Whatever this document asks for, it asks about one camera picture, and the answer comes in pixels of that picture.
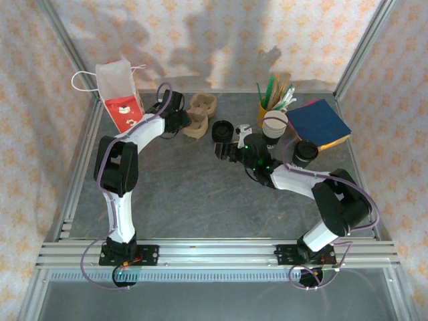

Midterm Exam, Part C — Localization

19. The red white paper bag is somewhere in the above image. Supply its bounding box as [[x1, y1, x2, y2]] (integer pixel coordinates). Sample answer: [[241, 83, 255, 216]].
[[71, 59, 148, 134]]

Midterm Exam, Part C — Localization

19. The stack of black lids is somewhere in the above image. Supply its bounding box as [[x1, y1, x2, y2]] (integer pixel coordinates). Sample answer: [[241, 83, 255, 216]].
[[211, 120, 235, 142]]

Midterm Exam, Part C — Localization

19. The stack of paper cups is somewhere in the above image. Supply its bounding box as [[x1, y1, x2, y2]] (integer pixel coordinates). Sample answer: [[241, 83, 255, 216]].
[[261, 110, 289, 150]]

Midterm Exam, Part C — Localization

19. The yellow stirrer holder cup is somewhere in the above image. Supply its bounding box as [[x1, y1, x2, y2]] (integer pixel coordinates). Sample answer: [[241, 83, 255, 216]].
[[257, 102, 288, 121]]

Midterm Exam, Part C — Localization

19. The thin green straw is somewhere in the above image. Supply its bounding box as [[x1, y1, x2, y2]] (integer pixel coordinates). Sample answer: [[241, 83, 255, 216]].
[[255, 82, 268, 108]]

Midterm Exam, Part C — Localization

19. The blue paper napkin stack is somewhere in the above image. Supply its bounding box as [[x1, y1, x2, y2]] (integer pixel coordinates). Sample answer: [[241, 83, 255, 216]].
[[286, 99, 352, 145]]

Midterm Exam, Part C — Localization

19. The wooden stirrer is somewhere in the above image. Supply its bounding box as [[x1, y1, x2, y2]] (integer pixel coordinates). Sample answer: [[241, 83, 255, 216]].
[[272, 74, 285, 104], [279, 72, 292, 101]]

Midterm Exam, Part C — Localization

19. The green plastic stirrer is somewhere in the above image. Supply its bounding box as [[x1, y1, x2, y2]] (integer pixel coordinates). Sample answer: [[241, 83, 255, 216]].
[[266, 75, 278, 101]]

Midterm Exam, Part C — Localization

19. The yellow paper napkin stack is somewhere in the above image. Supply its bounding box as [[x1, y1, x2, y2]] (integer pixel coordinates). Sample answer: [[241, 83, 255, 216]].
[[316, 132, 352, 154]]

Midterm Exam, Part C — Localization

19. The orange patterned backdrop panel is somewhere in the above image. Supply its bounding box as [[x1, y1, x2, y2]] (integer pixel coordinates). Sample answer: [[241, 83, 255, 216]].
[[49, 0, 382, 93], [334, 0, 428, 321], [0, 0, 101, 321]]

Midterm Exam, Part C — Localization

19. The aluminium table end rail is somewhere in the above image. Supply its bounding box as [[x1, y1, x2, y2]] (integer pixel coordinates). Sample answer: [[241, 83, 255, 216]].
[[136, 88, 338, 95]]

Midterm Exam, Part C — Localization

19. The aluminium table side rail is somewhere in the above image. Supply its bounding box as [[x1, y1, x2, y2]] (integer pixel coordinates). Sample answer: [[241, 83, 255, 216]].
[[53, 95, 108, 241], [334, 95, 384, 241]]

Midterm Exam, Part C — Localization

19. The aluminium mounting rail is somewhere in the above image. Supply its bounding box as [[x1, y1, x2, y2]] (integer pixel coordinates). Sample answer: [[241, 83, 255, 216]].
[[35, 237, 401, 270]]

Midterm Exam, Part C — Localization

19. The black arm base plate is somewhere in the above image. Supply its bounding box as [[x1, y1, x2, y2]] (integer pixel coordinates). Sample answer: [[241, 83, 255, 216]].
[[99, 245, 160, 268], [276, 243, 337, 268]]

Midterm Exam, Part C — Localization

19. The grey slotted cable duct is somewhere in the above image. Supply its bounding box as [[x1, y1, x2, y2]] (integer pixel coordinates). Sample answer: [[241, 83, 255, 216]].
[[49, 270, 335, 282]]

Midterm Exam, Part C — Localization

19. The aluminium frame post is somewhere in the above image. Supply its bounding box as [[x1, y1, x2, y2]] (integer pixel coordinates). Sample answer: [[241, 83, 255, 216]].
[[35, 0, 103, 101], [334, 0, 401, 101]]

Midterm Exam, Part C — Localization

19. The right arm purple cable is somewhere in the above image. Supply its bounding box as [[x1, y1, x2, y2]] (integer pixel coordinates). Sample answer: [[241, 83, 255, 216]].
[[245, 116, 381, 292]]

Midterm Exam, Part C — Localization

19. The black round cable grommet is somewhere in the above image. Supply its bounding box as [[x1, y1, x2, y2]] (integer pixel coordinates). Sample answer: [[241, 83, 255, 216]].
[[112, 265, 138, 290], [298, 267, 324, 291]]

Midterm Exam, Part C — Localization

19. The aluminium frame leg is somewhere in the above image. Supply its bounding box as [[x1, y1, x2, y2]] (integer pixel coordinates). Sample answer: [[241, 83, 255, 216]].
[[383, 267, 421, 321], [16, 267, 51, 321]]

